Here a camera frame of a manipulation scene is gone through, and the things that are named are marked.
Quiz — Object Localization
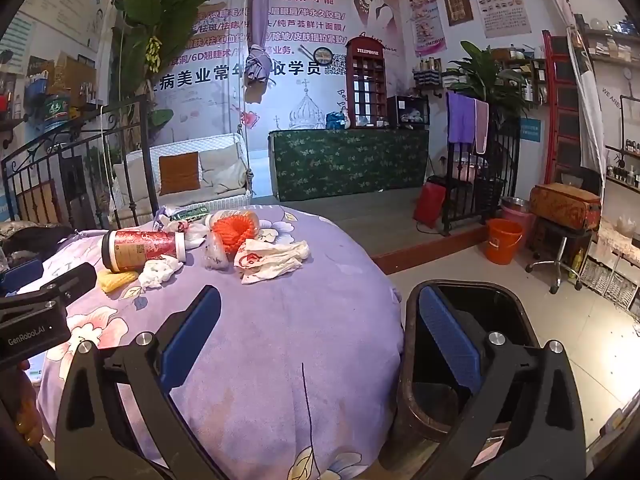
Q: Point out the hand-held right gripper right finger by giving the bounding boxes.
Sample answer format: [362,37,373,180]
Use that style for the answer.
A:
[417,284,587,480]

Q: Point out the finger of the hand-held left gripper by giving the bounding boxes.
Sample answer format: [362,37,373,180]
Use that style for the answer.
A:
[0,262,97,311]
[0,258,44,295]

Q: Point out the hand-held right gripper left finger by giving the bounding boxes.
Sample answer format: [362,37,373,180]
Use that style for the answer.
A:
[54,284,231,480]

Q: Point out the yellow corn cob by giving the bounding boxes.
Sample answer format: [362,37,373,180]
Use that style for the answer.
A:
[97,270,138,293]

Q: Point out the black trash bin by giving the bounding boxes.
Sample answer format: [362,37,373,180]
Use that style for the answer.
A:
[390,280,543,463]

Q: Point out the white tissue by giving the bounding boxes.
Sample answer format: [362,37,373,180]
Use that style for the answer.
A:
[137,255,184,291]
[175,222,211,251]

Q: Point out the red patterned canister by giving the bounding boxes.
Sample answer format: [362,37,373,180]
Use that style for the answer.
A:
[101,229,187,273]

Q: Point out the clear plastic bag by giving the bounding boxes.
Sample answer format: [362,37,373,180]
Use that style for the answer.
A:
[202,232,228,271]

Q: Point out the white bag with red print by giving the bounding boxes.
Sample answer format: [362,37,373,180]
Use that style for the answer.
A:
[234,239,311,286]

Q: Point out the green carton box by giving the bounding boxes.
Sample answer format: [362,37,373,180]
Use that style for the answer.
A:
[169,205,213,222]

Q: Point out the person's left hand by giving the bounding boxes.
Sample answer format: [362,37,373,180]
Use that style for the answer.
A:
[0,360,44,442]

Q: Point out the purple floral blanket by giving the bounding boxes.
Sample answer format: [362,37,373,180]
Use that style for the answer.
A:
[0,203,405,480]

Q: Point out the orange bucket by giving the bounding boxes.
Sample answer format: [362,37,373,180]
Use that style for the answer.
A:
[485,217,524,266]

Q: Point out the flat grey cushion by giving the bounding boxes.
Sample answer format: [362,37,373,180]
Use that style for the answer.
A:
[114,152,161,201]

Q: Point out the white wicker sofa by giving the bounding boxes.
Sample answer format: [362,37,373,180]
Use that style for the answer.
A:
[111,132,253,228]

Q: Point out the rolling stool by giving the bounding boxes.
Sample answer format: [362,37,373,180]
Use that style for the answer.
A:
[525,220,591,295]

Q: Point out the pink basin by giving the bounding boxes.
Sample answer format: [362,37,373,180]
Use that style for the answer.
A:
[500,196,536,241]

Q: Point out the black metal rack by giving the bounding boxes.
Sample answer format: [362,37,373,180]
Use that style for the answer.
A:
[440,120,521,236]

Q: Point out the orange cushion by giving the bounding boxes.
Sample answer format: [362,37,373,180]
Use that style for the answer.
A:
[159,151,201,197]

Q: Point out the green tin bucket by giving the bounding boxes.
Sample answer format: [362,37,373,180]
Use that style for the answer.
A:
[42,91,76,133]

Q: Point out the large grey cushion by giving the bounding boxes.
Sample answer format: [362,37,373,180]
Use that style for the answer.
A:
[199,145,248,198]

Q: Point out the orange patterned case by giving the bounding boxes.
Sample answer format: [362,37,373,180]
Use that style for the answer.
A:
[529,183,602,232]

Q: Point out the green patterned cloth table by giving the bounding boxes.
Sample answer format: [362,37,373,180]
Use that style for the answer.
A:
[268,127,431,202]

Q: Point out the cardboard box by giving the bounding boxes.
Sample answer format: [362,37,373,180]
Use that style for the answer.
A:
[52,50,98,106]

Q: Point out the pink towel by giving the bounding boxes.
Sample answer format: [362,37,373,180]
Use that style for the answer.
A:
[474,100,490,155]

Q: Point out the purple towel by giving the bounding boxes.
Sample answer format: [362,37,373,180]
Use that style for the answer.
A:
[446,91,477,145]

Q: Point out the black display box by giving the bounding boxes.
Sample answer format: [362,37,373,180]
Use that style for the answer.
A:
[386,95,431,128]

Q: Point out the red ladder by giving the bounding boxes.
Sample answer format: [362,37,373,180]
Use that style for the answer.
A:
[542,30,583,186]

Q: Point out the green potted plant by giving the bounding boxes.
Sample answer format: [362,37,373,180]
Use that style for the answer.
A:
[445,40,531,121]

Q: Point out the white standing banner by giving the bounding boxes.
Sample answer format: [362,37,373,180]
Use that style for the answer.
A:
[535,0,606,201]

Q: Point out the banana plant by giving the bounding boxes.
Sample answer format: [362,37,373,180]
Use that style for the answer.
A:
[107,0,241,126]

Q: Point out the red phone booth cabinet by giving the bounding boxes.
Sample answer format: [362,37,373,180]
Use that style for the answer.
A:
[345,35,388,130]

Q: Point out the hanging purple umbrella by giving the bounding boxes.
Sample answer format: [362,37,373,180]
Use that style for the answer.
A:
[244,0,285,103]

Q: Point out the black iron bed frame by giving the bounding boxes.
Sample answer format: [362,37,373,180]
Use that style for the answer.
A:
[0,95,153,231]

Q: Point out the small bottle wall shelf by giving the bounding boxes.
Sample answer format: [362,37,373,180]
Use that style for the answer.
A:
[412,57,443,98]

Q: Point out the large printed wall banner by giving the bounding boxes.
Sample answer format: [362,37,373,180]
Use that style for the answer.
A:
[145,0,401,161]

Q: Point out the wooden plant-side wall shelf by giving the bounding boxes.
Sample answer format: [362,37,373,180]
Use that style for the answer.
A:
[492,47,548,106]

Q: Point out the pink wall poster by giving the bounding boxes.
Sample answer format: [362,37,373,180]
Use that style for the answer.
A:
[404,0,447,58]

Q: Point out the wooden wall shelves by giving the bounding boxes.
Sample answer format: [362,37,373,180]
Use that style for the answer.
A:
[575,12,640,196]

